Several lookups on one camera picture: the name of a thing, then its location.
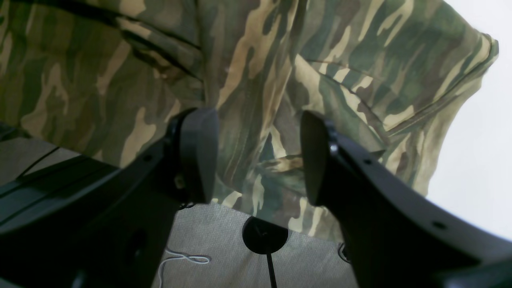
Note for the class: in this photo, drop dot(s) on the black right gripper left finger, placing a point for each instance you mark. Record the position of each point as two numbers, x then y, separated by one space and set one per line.
85 224

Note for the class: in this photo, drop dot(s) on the camouflage t-shirt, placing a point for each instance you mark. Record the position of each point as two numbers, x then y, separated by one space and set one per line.
104 77

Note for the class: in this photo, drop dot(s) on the black round stand base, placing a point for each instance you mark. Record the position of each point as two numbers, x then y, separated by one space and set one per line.
265 238

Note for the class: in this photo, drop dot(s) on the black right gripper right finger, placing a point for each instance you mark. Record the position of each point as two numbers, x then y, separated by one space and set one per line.
395 238

